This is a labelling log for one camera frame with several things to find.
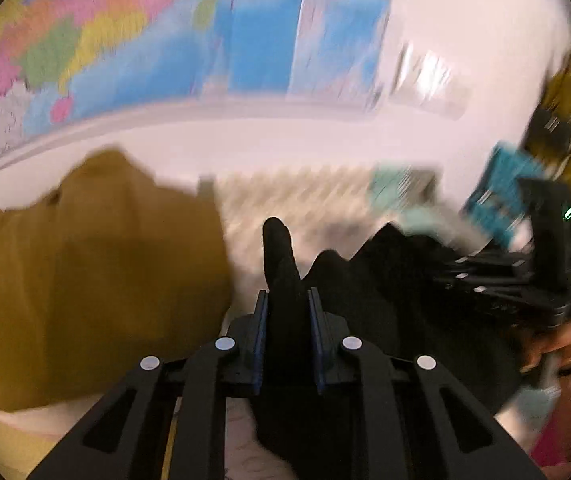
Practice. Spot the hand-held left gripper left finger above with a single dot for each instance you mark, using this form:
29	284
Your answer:
260	340

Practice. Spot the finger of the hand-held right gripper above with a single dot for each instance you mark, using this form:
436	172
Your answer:
505	297
490	266

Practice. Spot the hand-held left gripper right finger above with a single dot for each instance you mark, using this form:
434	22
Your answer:
318	340

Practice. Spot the black garment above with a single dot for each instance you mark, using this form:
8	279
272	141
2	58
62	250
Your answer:
365	300

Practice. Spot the person's right hand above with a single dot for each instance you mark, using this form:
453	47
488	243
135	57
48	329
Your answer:
560	345

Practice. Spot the teal patterned box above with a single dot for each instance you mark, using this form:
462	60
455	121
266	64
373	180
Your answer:
503	190

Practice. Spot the teal cloth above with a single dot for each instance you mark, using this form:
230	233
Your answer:
400	185

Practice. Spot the white patterned bed blanket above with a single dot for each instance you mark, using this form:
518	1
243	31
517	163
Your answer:
290	195

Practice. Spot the mustard brown garment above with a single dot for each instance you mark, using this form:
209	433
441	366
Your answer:
90	270

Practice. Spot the colourful wall map poster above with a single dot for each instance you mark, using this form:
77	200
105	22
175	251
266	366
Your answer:
165	35

